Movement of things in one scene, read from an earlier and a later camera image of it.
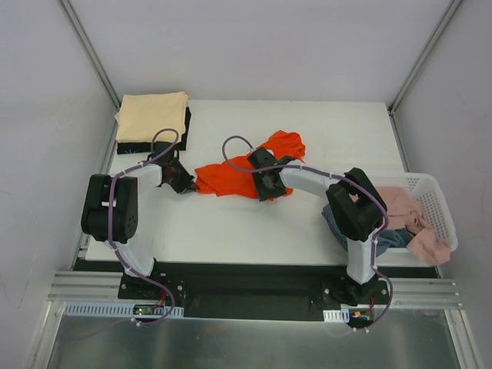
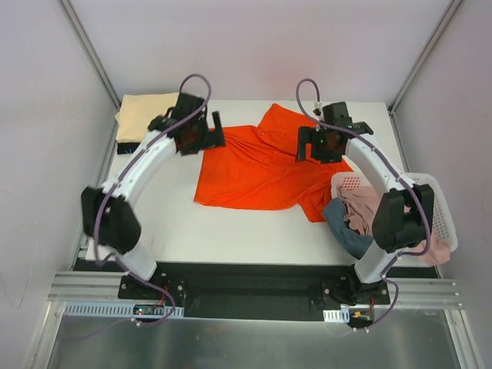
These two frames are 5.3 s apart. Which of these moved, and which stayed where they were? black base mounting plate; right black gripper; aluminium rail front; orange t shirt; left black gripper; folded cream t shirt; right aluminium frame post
Moved: left black gripper; right black gripper; orange t shirt
Stayed: folded cream t shirt; aluminium rail front; black base mounting plate; right aluminium frame post
